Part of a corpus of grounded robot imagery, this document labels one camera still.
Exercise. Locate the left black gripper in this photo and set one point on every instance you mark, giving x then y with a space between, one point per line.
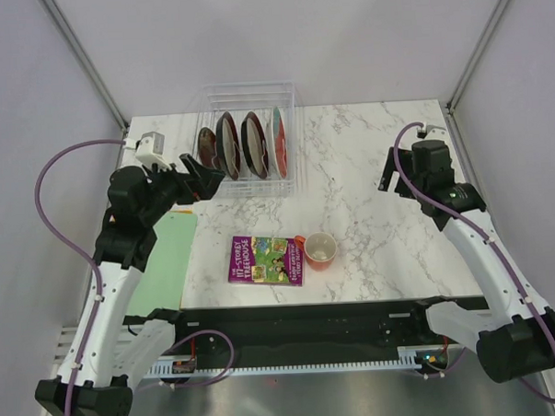
201 188

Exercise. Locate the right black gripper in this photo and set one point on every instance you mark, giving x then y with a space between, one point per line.
388 171

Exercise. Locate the small red floral plate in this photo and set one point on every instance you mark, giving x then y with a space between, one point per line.
207 152

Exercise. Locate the dark rimmed cream plate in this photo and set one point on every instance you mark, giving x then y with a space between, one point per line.
228 150
254 146

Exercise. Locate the teal and red floral plate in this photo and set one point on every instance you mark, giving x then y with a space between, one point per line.
278 143

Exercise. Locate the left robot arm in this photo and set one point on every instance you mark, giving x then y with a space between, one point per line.
92 380

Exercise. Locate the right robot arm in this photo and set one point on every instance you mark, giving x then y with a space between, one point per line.
518 337

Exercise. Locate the purple treehouse book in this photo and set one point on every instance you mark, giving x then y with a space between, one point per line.
266 261

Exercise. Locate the orange mug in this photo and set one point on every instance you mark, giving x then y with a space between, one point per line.
319 248

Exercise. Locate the green folder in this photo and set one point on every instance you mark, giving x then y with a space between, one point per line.
162 283

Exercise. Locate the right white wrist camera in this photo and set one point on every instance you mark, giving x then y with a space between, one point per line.
426 129

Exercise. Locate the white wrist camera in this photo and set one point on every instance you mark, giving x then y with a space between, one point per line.
148 151
426 129

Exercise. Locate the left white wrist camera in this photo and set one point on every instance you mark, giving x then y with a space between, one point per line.
148 151

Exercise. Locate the white wire dish rack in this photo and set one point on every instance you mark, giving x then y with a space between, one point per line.
239 99

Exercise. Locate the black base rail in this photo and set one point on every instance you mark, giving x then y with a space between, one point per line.
298 332

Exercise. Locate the white slotted cable duct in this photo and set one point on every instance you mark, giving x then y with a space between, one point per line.
400 358

